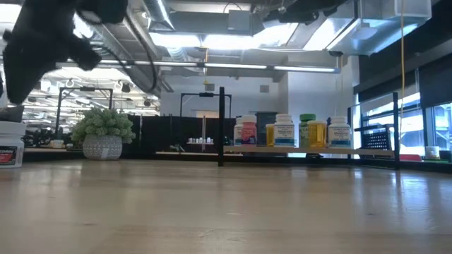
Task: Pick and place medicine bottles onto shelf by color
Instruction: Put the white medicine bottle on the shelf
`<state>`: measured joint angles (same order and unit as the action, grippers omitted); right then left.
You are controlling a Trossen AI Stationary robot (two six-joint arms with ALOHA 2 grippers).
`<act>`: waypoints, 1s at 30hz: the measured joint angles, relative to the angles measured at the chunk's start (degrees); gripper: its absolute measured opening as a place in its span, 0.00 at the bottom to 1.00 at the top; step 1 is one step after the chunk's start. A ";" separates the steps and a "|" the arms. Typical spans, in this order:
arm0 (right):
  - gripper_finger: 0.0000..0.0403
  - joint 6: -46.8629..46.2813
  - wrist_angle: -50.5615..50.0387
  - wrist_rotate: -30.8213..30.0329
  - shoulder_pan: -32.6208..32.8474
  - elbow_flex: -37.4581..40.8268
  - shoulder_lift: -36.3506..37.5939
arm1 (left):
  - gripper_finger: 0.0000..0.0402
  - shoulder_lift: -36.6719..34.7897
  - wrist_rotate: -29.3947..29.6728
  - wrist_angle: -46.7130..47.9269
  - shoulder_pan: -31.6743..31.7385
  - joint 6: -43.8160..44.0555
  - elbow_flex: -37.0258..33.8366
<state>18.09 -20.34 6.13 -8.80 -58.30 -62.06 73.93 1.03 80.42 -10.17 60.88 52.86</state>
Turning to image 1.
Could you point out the background wooden table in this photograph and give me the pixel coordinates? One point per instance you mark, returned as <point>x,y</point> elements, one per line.
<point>173,153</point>

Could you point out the black background rig frame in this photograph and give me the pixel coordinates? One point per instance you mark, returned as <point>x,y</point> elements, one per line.
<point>86,88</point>
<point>206,94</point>

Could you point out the red flat object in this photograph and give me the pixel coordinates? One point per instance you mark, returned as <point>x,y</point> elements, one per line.
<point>411,157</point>

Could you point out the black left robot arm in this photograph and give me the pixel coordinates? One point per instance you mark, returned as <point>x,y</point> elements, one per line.
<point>106,10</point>

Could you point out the large amber pill bottle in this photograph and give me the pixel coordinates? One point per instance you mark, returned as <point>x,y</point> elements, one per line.
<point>269,135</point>

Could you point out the white bottle red black label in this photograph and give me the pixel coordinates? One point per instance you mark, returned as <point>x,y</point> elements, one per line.
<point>10,141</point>

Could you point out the potted green succulent plant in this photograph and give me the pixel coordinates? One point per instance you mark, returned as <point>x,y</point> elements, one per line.
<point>102,134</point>

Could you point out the long tube light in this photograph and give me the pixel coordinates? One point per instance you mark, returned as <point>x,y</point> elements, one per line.
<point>240,66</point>

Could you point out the green bottle green cap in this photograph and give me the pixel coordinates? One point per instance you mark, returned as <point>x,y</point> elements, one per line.
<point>307,117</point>

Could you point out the pink bottle white cap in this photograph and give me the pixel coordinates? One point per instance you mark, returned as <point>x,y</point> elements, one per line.
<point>249,132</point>

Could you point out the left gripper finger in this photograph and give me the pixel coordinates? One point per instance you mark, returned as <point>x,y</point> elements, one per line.
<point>19,77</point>

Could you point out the black mesh basket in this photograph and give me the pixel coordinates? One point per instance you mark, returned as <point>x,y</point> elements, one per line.
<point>374,141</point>

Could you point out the black background box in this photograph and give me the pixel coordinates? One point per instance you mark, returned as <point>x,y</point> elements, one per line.
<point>263,120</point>

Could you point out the small amber pill bottle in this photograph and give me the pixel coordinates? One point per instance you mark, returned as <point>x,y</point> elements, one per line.
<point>317,135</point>

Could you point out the dark monitor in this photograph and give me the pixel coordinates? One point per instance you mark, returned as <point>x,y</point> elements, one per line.
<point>12,114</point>

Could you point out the wooden shelf black metal frame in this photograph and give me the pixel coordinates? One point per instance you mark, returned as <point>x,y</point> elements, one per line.
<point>318,151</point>

